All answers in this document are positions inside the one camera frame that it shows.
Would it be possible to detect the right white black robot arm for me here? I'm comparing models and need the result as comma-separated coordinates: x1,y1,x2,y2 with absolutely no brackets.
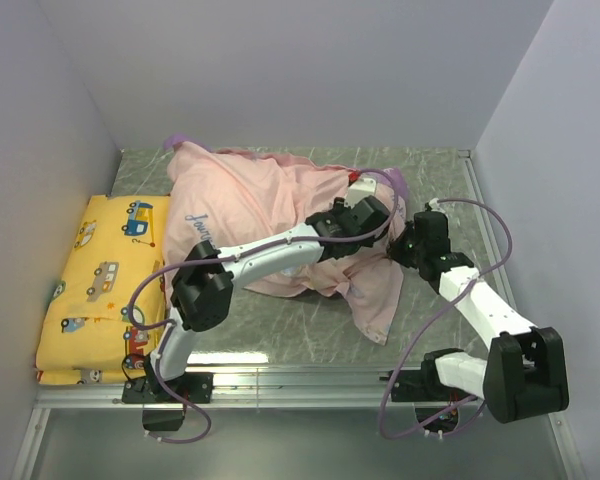
389,209,570,423

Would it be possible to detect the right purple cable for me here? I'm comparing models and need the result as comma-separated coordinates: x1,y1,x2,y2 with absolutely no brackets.
378,198,514,441

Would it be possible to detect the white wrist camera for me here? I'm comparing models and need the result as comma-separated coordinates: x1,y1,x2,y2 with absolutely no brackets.
344,171,378,207
425,198,446,214

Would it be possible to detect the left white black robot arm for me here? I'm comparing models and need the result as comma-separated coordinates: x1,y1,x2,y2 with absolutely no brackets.
128,196,396,402

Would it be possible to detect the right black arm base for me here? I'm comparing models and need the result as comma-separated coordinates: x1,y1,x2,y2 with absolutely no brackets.
378,369,485,439

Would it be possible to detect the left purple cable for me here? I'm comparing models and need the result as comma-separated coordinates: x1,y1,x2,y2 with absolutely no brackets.
128,168,406,444

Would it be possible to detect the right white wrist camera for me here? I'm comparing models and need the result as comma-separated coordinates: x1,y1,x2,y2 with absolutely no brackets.
425,198,446,214

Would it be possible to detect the pink purple Elsa pillowcase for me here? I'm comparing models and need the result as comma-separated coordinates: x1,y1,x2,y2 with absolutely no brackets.
162,136,407,345

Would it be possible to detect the yellow car-print folded pillow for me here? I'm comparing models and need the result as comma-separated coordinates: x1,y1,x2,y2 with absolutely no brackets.
35,195,169,385

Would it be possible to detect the purple cable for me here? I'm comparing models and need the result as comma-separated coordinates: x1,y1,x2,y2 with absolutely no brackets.
128,168,406,444
378,198,514,441

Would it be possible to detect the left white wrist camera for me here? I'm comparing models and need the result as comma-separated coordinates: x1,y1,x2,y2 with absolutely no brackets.
344,171,378,207

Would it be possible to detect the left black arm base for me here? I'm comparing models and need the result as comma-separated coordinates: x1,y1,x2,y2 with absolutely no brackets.
121,372,214,433

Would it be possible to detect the aluminium front rail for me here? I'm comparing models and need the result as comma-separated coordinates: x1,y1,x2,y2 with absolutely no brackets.
34,364,389,411

